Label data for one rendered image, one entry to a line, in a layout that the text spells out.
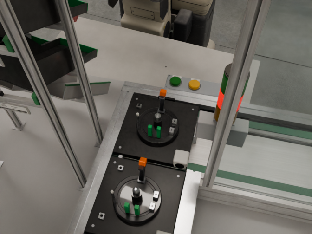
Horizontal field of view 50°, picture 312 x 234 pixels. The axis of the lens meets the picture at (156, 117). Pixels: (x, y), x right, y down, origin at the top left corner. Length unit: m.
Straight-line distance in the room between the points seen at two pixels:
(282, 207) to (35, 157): 0.83
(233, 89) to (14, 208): 0.81
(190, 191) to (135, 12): 1.01
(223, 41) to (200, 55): 1.38
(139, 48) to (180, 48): 0.18
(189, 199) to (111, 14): 2.33
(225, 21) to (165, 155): 2.14
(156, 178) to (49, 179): 0.38
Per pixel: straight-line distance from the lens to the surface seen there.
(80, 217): 1.03
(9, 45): 0.66
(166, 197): 1.00
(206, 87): 1.24
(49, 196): 1.18
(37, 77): 0.71
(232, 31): 2.96
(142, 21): 1.74
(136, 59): 1.47
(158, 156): 1.06
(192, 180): 1.05
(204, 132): 0.83
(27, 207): 1.19
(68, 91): 0.95
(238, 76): 0.63
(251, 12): 0.53
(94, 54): 1.01
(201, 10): 1.93
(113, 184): 1.03
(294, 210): 1.10
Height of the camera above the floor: 1.90
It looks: 55 degrees down
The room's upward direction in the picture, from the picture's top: 1 degrees counter-clockwise
